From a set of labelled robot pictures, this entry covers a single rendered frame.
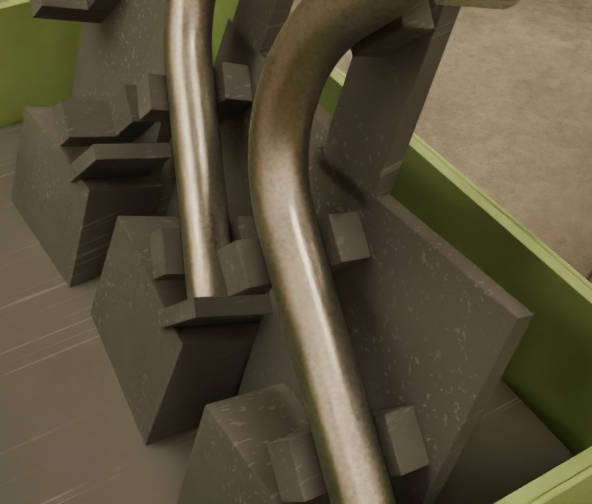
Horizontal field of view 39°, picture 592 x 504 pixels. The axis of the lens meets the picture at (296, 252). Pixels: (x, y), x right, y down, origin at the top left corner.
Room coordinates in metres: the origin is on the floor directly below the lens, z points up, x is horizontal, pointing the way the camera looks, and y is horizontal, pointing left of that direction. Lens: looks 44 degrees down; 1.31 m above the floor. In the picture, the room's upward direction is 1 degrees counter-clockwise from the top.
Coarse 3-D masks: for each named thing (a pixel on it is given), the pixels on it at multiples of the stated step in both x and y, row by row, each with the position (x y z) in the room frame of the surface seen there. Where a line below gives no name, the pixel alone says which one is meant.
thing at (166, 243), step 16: (224, 64) 0.46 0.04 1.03; (240, 64) 0.47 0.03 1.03; (144, 80) 0.46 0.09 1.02; (160, 80) 0.46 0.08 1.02; (224, 80) 0.45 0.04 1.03; (240, 80) 0.46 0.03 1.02; (144, 96) 0.45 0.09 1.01; (160, 96) 0.45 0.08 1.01; (224, 96) 0.44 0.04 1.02; (240, 96) 0.45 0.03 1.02; (144, 112) 0.45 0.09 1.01; (160, 112) 0.45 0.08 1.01; (224, 112) 0.46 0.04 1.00; (240, 224) 0.38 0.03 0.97; (160, 240) 0.38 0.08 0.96; (176, 240) 0.38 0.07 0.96; (160, 256) 0.37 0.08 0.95; (176, 256) 0.37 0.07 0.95; (160, 272) 0.36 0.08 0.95; (176, 272) 0.36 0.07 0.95
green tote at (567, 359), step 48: (0, 48) 0.68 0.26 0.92; (48, 48) 0.70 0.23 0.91; (0, 96) 0.67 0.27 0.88; (48, 96) 0.69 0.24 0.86; (336, 96) 0.55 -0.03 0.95; (432, 192) 0.44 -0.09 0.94; (480, 192) 0.42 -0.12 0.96; (480, 240) 0.40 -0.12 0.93; (528, 240) 0.37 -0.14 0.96; (528, 288) 0.36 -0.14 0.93; (576, 288) 0.33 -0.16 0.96; (528, 336) 0.35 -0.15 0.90; (576, 336) 0.32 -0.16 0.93; (528, 384) 0.34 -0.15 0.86; (576, 384) 0.31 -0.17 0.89; (576, 432) 0.30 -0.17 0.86; (576, 480) 0.21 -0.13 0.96
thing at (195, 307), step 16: (176, 304) 0.33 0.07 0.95; (192, 304) 0.32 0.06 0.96; (208, 304) 0.32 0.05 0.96; (224, 304) 0.32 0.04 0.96; (240, 304) 0.33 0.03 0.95; (256, 304) 0.33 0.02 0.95; (160, 320) 0.34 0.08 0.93; (176, 320) 0.32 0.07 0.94; (192, 320) 0.32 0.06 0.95; (208, 320) 0.33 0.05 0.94; (224, 320) 0.33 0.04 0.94; (240, 320) 0.34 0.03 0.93; (256, 320) 0.35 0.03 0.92
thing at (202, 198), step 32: (192, 0) 0.48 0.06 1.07; (192, 32) 0.47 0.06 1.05; (192, 64) 0.45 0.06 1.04; (192, 96) 0.43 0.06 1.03; (192, 128) 0.42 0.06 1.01; (192, 160) 0.40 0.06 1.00; (192, 192) 0.39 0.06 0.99; (224, 192) 0.39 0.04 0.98; (192, 224) 0.37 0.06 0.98; (224, 224) 0.37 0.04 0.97; (192, 256) 0.36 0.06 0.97; (192, 288) 0.34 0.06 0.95; (224, 288) 0.34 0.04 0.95
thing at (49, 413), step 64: (0, 128) 0.66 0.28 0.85; (0, 192) 0.56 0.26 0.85; (0, 256) 0.48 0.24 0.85; (0, 320) 0.41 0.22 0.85; (64, 320) 0.41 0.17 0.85; (0, 384) 0.36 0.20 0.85; (64, 384) 0.35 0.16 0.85; (0, 448) 0.30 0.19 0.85; (64, 448) 0.30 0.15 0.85; (128, 448) 0.30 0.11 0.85; (192, 448) 0.30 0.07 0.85; (512, 448) 0.30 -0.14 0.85
